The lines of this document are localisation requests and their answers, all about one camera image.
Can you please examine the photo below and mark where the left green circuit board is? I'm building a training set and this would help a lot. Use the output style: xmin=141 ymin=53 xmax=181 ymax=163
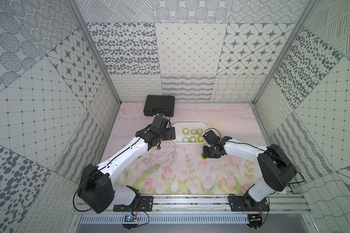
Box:
xmin=122 ymin=215 xmax=138 ymax=230

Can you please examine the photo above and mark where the right black controller board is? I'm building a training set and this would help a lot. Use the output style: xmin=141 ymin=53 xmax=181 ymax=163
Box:
xmin=247 ymin=215 xmax=263 ymax=230

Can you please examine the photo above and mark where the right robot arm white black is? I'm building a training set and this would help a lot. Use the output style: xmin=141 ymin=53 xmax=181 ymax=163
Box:
xmin=202 ymin=134 xmax=299 ymax=210

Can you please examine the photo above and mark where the grey clear tape roll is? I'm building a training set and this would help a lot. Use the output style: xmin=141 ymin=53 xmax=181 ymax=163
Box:
xmin=182 ymin=137 xmax=190 ymax=143

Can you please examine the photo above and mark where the yellow tape roll top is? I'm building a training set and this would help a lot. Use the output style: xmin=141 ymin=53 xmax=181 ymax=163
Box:
xmin=196 ymin=129 xmax=203 ymax=136

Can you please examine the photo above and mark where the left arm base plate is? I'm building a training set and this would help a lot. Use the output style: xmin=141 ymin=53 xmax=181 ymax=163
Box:
xmin=113 ymin=196 xmax=154 ymax=212

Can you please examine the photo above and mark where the white slotted cable duct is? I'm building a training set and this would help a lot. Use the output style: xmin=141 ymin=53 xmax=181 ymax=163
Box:
xmin=80 ymin=213 xmax=248 ymax=224

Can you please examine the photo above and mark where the aluminium mounting rail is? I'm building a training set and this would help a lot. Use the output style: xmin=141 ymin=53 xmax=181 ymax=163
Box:
xmin=71 ymin=194 xmax=313 ymax=216

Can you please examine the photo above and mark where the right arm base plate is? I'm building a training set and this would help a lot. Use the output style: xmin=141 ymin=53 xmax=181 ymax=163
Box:
xmin=227 ymin=194 xmax=270 ymax=212

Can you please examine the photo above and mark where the black plastic tool case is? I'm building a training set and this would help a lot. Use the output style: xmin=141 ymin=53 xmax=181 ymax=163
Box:
xmin=143 ymin=95 xmax=175 ymax=117

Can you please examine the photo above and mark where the white plastic storage box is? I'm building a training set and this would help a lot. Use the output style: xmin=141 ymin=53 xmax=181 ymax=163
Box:
xmin=173 ymin=122 xmax=207 ymax=146

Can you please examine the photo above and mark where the yellow tape roll bottom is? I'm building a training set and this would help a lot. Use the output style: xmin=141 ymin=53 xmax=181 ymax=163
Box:
xmin=197 ymin=136 xmax=205 ymax=143

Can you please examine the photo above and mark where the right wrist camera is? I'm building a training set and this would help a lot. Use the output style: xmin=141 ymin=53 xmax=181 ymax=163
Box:
xmin=203 ymin=130 xmax=232 ymax=146

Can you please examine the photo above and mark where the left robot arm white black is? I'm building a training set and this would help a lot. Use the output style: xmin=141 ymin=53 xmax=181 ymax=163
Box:
xmin=75 ymin=127 xmax=176 ymax=214

